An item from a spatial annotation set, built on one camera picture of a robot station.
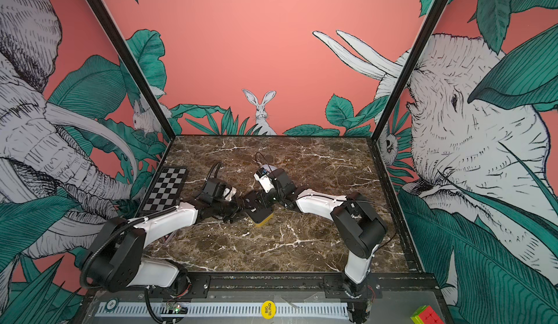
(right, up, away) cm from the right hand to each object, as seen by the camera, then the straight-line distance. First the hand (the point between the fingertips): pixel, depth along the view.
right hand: (256, 193), depth 88 cm
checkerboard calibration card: (-41, 0, +7) cm, 42 cm away
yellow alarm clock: (0, -6, +2) cm, 7 cm away
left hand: (-1, -5, -3) cm, 6 cm away
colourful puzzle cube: (+56, -34, -22) cm, 69 cm away
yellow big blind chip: (+6, -35, -18) cm, 40 cm away
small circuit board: (-24, -35, -18) cm, 46 cm away
